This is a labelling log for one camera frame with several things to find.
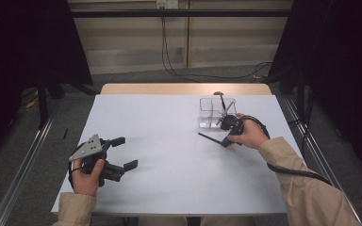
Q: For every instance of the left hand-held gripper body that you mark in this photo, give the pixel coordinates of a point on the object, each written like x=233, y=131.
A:
x=88, y=147

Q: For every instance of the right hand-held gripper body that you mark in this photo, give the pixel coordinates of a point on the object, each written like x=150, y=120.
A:
x=232, y=124

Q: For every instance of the clear plastic pen holder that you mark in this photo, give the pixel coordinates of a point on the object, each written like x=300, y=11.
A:
x=207, y=114

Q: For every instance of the black pencil orange end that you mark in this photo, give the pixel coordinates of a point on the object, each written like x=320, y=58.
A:
x=210, y=139
x=222, y=102

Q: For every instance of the person's right hand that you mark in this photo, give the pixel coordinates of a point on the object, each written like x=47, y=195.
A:
x=251, y=135

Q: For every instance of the person's left hand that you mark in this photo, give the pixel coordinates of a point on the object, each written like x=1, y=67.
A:
x=85, y=183

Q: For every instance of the white table cover sheet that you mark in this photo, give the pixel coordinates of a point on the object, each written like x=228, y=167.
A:
x=176, y=175

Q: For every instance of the light wooden table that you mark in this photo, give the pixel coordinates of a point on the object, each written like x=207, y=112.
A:
x=169, y=88

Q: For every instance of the black curtain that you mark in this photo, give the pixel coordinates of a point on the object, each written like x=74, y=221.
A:
x=28, y=40
x=336, y=62

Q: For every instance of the black stand post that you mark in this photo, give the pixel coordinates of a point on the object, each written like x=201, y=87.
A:
x=42, y=103
x=300, y=94

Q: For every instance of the aluminium floor rail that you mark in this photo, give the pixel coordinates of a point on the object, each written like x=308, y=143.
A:
x=22, y=175
x=317, y=150

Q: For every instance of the black horizontal frame bar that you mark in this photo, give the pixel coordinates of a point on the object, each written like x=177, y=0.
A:
x=169, y=13

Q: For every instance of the white wall socket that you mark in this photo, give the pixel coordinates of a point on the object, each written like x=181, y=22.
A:
x=167, y=3

